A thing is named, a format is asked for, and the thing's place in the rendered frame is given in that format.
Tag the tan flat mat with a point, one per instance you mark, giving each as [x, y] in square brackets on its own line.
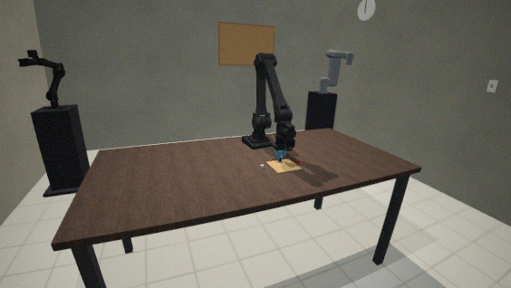
[285, 165]

